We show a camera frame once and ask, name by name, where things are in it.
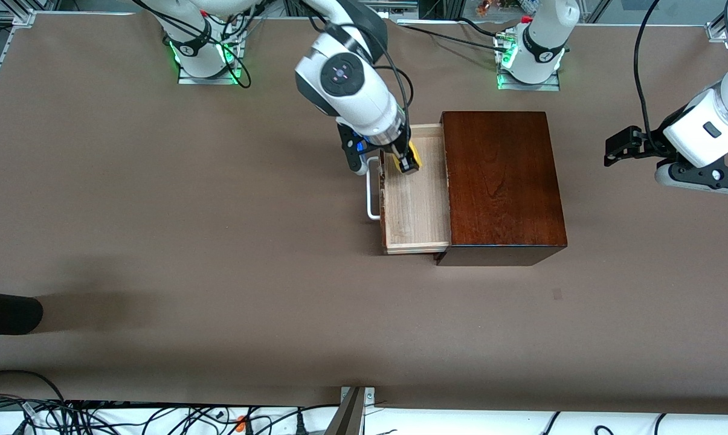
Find wooden drawer with white handle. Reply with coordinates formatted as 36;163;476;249
366;123;453;255

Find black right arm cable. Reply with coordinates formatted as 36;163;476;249
131;0;253;90
303;0;414;125

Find aluminium profile beam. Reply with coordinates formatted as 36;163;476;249
324;387;367;435

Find dark brown wooden cabinet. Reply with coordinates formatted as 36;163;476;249
434;111;568;266

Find black cable on table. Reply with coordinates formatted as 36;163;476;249
397;18;503;61

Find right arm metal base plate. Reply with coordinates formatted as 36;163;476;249
178;57;242;86

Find black floor cable tangle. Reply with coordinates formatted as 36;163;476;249
0;396;340;435

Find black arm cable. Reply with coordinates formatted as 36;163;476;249
303;0;414;125
131;0;253;90
633;0;666;153

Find metal table edge bracket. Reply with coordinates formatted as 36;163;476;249
340;386;376;404

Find black rounded object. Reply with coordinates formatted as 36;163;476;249
0;291;43;335

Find aluminium frame rail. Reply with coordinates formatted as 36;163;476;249
0;0;39;125

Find black floor cable loop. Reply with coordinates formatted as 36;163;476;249
0;369;68;411

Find yellow cube block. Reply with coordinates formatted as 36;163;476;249
389;143;424;173

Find white power strip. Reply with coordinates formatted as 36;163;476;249
370;0;419;19

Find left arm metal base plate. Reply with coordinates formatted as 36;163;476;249
497;69;561;92

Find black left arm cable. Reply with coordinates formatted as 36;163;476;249
633;0;666;153

